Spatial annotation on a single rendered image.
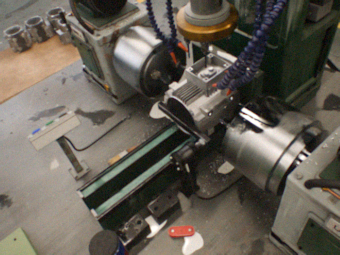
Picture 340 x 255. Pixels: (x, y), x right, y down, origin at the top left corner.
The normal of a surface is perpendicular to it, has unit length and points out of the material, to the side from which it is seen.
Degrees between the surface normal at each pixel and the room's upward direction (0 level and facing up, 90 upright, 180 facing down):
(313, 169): 0
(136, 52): 35
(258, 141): 43
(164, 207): 0
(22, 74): 0
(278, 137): 24
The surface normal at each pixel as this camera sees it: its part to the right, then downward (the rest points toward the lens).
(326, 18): -0.09, -0.63
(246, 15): -0.76, 0.55
